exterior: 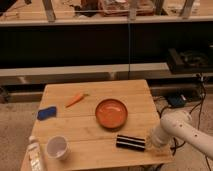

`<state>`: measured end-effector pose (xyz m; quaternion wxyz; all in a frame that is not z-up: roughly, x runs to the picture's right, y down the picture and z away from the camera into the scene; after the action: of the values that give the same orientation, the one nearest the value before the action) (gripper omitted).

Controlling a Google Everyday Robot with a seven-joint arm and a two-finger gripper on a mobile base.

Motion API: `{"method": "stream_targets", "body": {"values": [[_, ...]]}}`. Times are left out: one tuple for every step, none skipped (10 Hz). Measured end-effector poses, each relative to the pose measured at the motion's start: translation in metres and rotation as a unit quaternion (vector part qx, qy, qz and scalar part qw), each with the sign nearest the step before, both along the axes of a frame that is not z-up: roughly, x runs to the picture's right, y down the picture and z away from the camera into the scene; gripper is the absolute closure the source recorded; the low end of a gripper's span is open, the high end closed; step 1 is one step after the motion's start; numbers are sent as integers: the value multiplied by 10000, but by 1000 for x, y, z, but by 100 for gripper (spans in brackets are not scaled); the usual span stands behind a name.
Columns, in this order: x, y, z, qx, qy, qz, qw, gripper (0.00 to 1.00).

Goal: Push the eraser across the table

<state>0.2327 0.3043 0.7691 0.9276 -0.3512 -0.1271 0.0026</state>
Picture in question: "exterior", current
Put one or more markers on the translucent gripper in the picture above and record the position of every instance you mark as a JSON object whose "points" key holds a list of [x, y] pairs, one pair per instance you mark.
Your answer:
{"points": [[152, 144]]}

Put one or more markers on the black striped eraser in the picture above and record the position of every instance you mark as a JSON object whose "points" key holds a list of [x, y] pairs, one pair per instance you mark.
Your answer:
{"points": [[130, 143]]}

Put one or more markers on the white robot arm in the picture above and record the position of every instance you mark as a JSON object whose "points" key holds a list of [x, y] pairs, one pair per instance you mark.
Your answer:
{"points": [[178, 124]]}

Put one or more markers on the blue power adapter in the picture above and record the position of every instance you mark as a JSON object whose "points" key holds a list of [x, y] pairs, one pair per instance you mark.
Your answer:
{"points": [[176, 101]]}

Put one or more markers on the orange round plate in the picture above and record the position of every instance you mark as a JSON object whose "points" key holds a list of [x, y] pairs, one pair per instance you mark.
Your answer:
{"points": [[111, 113]]}

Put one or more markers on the wooden table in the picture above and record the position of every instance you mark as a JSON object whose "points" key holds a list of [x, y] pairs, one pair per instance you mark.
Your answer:
{"points": [[93, 147]]}

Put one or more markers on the orange carrot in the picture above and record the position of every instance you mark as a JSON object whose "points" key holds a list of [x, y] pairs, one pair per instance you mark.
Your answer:
{"points": [[75, 99]]}

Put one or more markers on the black box on shelf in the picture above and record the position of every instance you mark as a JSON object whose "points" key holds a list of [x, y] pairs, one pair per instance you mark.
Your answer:
{"points": [[189, 62]]}

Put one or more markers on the white cup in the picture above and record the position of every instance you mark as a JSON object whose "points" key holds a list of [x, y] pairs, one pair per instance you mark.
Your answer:
{"points": [[57, 148]]}

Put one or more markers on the blue sponge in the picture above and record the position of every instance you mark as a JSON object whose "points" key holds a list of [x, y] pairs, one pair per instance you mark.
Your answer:
{"points": [[46, 113]]}

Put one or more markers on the clear plastic bottle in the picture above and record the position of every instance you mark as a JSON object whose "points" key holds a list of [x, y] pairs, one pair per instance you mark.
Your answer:
{"points": [[35, 155]]}

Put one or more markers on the long metal shelf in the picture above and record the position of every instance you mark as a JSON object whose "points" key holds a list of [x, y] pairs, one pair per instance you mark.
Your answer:
{"points": [[46, 75]]}

